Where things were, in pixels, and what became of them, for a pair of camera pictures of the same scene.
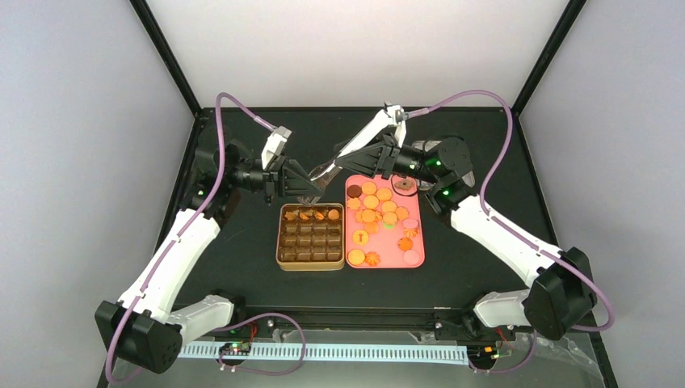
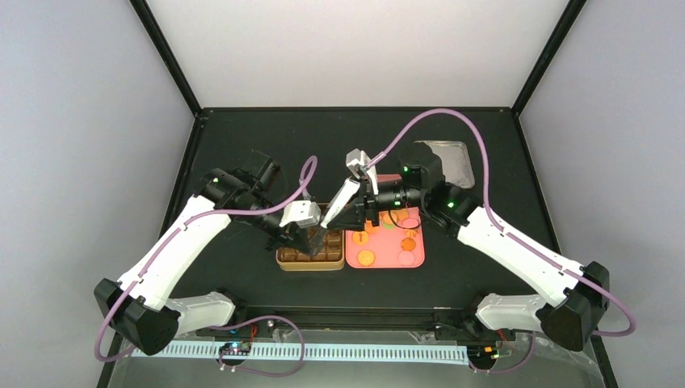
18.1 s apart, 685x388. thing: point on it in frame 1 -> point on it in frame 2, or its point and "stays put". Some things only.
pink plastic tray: (384, 225) stays put
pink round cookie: (410, 223) stays put
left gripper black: (283, 182) -> (291, 234)
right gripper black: (378, 158) -> (358, 208)
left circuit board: (241, 348) stays put
